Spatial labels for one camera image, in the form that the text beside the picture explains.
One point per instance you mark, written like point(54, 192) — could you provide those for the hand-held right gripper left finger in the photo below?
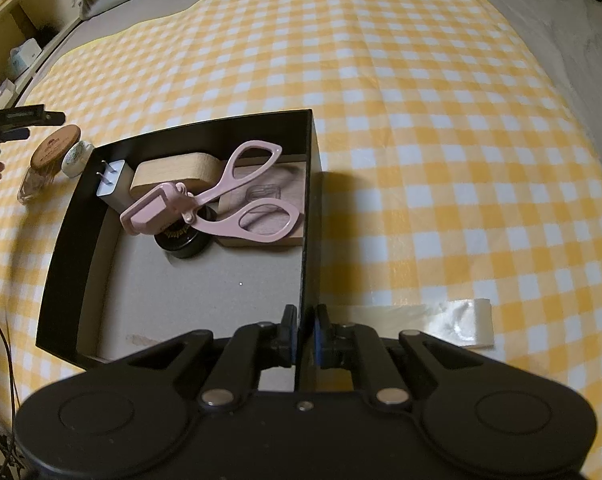
point(291, 332)

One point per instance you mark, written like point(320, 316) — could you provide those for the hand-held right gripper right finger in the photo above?
point(321, 332)

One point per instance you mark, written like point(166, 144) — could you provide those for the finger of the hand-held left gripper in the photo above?
point(6, 135)
point(26, 116)

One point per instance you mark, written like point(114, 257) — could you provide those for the glass perfume bottle brown lid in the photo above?
point(56, 147)

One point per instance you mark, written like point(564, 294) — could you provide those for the white charger plug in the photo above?
point(115, 185)

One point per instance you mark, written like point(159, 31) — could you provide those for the black cardboard box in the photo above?
point(181, 300)

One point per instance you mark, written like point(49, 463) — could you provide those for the black round jar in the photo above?
point(181, 246)

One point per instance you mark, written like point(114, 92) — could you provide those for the pink eyelash curler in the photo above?
point(146, 210)

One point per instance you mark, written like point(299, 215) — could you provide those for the light wooden block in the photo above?
point(176, 170)

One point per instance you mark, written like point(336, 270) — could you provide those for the white box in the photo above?
point(1, 95)

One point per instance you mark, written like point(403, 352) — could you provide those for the tissue box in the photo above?
point(26, 57)

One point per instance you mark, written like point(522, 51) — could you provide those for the wooden shelf unit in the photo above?
point(36, 0)

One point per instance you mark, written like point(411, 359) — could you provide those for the pale wooden tray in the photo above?
point(286, 180)

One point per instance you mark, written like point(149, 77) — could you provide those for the clear plastic packet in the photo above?
point(473, 322)

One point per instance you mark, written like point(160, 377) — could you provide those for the yellow checked mat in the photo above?
point(431, 110)

